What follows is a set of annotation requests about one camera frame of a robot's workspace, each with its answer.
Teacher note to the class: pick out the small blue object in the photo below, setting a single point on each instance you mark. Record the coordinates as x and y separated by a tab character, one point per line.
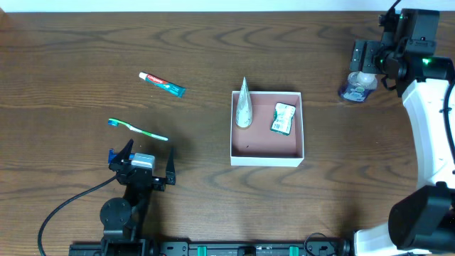
112	154

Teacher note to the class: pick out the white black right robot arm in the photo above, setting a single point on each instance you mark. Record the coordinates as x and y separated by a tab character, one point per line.
423	222

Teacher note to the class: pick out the green white small packet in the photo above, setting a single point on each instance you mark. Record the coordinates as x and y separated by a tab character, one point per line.
282	120

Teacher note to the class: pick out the red green toothpaste tube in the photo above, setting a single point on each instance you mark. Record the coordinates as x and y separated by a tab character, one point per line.
174	89

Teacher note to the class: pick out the white box pink interior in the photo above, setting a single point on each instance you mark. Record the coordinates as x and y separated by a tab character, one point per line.
258	145

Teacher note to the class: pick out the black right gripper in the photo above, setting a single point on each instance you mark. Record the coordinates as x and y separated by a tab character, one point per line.
363	56

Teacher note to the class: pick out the white Pantene conditioner tube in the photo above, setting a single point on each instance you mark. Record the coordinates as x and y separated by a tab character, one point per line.
244	113

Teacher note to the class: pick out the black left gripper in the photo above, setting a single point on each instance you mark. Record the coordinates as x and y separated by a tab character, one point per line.
143	176

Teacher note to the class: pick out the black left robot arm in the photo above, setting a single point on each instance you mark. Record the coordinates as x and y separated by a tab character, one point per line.
123	217

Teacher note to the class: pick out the clear blue pump bottle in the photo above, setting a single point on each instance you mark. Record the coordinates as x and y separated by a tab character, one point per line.
358	87

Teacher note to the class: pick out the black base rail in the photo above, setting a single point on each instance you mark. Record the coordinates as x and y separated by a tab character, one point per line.
313	246

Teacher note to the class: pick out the green white toothbrush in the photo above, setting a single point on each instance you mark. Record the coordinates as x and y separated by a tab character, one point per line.
116	122

